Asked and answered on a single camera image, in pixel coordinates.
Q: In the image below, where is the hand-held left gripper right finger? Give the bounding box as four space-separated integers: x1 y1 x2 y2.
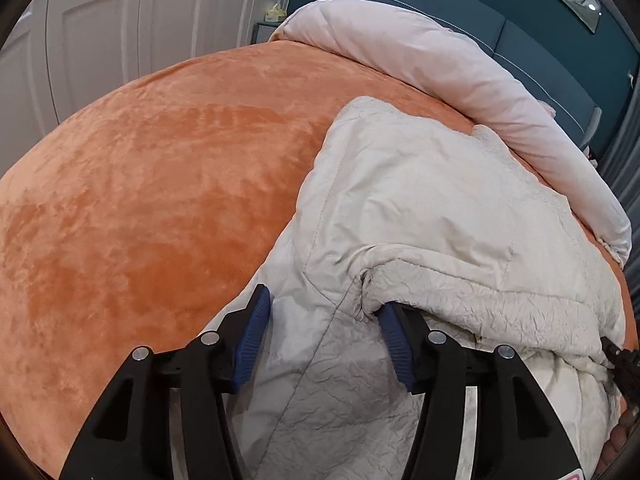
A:
377 302 583 480

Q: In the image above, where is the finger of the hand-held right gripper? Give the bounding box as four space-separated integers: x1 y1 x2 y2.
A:
599 336 640 411

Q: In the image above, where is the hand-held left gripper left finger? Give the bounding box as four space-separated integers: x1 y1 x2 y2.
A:
59 284 273 480

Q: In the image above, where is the person's right hand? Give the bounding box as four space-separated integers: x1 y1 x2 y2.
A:
602 406 635 467

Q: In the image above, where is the orange velvet bed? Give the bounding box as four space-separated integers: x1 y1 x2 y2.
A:
0 40 640 476

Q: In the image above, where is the grey curtain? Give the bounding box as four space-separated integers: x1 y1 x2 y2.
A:
597 65 640 311

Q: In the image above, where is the pink duvet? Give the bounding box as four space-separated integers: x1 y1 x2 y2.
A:
270 0 633 266

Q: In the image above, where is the blue nightstand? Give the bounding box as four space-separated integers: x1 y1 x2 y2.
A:
254 21 288 46

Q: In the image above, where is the white panelled wardrobe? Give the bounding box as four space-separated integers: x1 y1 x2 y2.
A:
0 0 301 131

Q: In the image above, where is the blue upholstered headboard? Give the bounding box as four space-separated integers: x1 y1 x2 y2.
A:
290 0 636 150

